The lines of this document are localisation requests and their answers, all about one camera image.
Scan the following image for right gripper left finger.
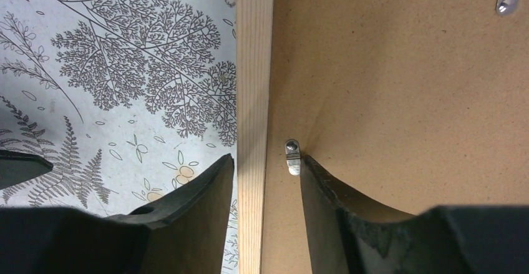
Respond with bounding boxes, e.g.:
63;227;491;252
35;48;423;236
1;154;235;273

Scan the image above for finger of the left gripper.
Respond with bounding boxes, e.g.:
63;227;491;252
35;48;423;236
1;150;54;190

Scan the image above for light wooden picture frame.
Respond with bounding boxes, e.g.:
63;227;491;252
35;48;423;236
236;0;274;273

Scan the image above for floral patterned table mat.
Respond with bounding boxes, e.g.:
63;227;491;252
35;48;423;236
0;0;241;274

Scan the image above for photo print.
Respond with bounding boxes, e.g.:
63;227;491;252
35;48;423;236
261;0;528;273

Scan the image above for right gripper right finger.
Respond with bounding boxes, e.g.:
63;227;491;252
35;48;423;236
300;156;528;273

